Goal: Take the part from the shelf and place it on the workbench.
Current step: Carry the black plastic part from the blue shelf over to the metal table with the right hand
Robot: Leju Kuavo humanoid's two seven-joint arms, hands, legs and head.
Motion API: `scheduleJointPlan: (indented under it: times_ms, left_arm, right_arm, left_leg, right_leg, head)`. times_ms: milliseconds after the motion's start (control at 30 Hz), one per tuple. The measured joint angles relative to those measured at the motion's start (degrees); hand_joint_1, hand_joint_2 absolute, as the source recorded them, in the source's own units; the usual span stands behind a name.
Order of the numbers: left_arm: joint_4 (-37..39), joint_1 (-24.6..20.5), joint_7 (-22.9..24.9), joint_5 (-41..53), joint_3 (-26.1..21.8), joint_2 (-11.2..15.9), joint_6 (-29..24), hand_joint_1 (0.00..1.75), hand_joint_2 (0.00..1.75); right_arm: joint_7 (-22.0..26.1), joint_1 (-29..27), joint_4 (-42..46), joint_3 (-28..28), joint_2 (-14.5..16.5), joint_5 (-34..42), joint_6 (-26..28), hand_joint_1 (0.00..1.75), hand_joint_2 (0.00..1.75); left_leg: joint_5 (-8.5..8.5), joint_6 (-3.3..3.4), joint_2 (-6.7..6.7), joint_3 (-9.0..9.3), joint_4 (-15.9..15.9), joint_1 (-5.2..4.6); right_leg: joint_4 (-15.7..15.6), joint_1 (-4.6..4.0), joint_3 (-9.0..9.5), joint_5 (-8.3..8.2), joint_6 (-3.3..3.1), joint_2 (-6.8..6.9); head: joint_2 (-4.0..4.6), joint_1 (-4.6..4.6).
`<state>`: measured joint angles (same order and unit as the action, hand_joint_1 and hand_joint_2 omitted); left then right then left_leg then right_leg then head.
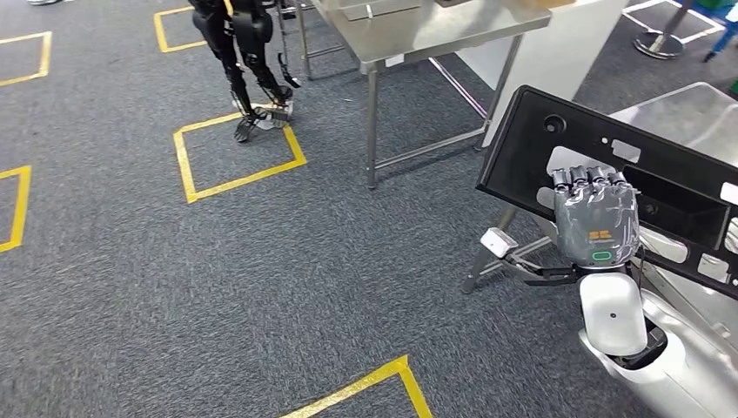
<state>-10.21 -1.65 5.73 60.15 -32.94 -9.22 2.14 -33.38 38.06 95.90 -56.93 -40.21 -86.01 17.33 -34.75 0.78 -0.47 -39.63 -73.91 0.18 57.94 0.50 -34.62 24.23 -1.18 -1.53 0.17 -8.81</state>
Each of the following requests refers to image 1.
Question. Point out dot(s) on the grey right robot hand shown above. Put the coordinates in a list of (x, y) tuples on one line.
[(597, 219)]

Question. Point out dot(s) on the black plastic car part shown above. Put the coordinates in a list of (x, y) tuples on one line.
[(519, 167)]

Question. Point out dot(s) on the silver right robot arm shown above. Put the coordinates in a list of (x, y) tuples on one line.
[(614, 314)]

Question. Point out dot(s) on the steel workbench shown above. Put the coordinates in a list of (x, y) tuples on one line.
[(692, 121)]

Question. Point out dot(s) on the white cabinet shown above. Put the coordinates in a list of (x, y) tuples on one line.
[(548, 63)]

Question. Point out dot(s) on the cardboard box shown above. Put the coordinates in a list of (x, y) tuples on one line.
[(548, 3)]

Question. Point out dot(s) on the steel table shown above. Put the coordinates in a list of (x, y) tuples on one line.
[(432, 34)]

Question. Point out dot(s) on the stamped metal panel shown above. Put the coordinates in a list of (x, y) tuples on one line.
[(380, 8)]

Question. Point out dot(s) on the yellow floor tape square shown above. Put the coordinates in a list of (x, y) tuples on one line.
[(242, 180), (158, 32)]

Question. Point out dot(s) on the black humanoid robot legs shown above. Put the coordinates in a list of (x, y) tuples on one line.
[(253, 29)]

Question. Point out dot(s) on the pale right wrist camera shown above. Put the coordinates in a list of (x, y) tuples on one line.
[(497, 242)]

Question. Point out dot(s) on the chrome stanchion post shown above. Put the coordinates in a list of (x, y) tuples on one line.
[(657, 45)]

